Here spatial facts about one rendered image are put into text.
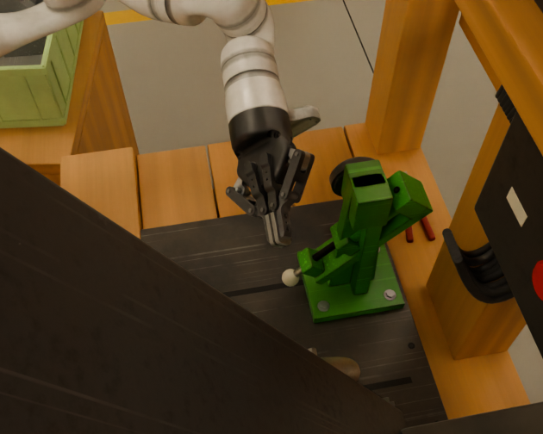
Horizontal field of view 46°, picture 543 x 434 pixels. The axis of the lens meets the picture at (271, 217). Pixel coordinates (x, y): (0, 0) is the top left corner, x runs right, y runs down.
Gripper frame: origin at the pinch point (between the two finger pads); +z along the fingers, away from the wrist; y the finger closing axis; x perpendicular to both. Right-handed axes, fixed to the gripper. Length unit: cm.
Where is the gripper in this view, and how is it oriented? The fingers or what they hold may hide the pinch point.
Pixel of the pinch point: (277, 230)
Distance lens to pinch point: 73.6
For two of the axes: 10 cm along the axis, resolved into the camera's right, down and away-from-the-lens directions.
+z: 1.7, 9.3, -3.4
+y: 7.2, -3.5, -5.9
